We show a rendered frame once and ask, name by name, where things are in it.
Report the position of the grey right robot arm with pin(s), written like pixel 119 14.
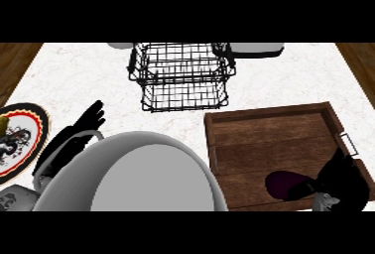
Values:
pixel 325 202

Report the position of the brown wooden tray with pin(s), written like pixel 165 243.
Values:
pixel 273 139

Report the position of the patterned plate with black rim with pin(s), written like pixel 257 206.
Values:
pixel 26 145

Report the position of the white appliance with dark base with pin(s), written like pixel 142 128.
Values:
pixel 255 48

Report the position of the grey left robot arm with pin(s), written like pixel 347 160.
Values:
pixel 16 200

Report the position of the yellow food item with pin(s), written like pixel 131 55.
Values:
pixel 3 125

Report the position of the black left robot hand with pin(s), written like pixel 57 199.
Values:
pixel 87 119

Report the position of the large grey pot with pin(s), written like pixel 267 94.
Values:
pixel 146 178

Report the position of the dark purple eggplant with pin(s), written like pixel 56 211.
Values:
pixel 280 183

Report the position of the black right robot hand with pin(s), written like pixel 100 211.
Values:
pixel 344 180

